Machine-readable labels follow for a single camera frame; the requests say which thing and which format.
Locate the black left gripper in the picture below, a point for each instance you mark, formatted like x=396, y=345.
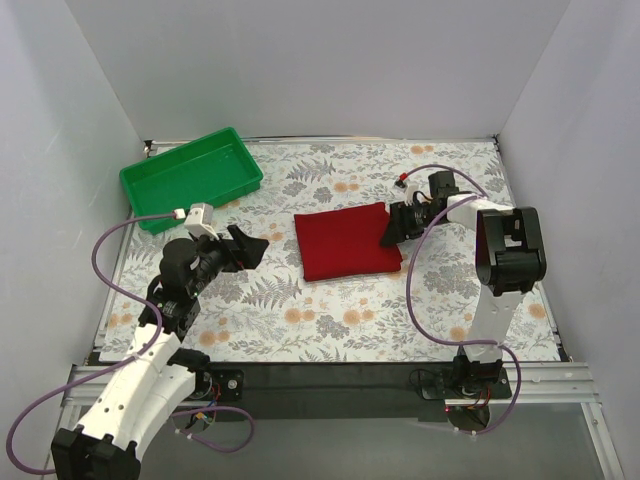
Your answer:
x=233, y=251

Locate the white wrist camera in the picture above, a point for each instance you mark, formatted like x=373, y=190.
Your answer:
x=408, y=187
x=197, y=220

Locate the green plastic tray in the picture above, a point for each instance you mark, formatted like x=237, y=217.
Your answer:
x=215, y=169

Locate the floral patterned table mat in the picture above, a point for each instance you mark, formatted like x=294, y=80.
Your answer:
x=273, y=314

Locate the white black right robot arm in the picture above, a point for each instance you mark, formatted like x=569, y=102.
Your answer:
x=509, y=261

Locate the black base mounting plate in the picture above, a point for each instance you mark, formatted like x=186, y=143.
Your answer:
x=325, y=390

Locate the aluminium frame rail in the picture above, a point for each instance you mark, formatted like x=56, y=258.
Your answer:
x=531, y=383

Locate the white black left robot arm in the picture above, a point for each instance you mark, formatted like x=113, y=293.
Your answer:
x=110, y=440

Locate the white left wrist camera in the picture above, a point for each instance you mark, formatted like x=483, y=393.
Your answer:
x=197, y=220

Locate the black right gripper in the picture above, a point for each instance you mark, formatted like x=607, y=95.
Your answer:
x=405, y=223

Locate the red t shirt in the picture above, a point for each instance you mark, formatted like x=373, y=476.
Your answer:
x=345, y=242

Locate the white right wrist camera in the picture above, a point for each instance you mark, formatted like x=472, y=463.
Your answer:
x=408, y=187

